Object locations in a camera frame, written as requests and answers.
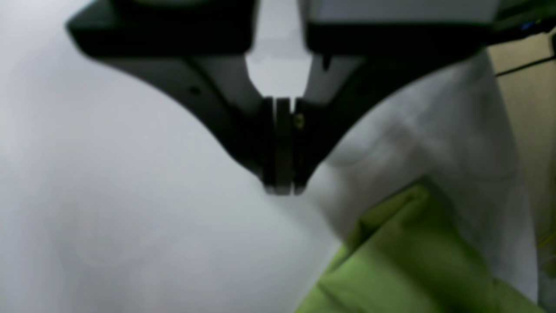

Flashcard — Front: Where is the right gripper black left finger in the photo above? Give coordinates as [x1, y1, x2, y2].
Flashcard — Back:
[66, 0, 285, 195]

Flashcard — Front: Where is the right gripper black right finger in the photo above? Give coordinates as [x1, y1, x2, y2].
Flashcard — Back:
[293, 20, 492, 195]

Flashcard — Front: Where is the green T-shirt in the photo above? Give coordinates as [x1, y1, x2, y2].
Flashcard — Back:
[296, 178, 543, 313]

